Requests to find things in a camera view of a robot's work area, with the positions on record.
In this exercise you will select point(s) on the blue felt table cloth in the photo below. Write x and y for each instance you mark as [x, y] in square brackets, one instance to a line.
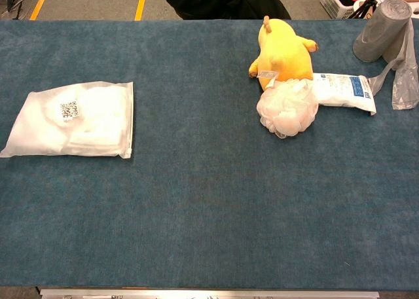
[209, 187]

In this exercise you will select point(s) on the silver metal table rail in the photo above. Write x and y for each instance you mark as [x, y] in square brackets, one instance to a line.
[209, 294]

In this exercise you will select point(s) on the white mesh bath sponge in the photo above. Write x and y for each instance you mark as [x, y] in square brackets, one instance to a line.
[288, 107]

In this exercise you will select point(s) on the black tripod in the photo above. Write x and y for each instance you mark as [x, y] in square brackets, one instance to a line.
[368, 3]

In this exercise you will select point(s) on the person in black clothes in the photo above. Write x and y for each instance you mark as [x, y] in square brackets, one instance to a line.
[222, 1]

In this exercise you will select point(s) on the frosted zip bag with clothing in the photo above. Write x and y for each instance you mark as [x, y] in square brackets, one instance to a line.
[49, 132]

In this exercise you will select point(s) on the yellow plush toy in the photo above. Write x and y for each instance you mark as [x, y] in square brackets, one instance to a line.
[284, 55]

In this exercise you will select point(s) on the white plastic basket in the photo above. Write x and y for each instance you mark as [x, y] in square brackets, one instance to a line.
[337, 1]

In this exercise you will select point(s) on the white and blue packet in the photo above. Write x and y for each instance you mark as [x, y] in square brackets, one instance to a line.
[343, 91]

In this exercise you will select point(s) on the grey garbage bag roll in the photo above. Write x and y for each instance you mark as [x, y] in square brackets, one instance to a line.
[383, 30]

